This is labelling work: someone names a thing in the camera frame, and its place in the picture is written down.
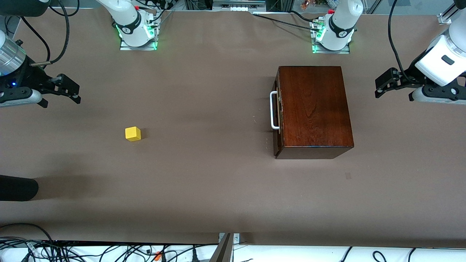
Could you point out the yellow cube block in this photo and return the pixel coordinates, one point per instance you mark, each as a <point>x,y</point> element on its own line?
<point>133,134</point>

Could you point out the grey metal post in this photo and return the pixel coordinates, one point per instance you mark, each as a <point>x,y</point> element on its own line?
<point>222,251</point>

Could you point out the dark brown wooden cabinet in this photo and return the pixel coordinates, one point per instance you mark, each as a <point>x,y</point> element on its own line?
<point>315,109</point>

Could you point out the black cylinder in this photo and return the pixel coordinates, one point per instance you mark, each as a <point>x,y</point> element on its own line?
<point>18,187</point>

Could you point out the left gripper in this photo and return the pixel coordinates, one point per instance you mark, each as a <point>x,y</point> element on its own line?
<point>410,76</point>

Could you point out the silver bracket plate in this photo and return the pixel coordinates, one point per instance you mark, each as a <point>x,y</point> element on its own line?
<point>236,238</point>

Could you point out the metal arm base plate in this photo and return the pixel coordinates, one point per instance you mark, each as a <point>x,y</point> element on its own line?
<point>316,51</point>
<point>145,46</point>

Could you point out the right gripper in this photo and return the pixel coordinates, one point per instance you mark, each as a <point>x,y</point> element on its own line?
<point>30,76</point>

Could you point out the orange background object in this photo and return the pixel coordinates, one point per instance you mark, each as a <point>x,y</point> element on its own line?
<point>305,4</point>

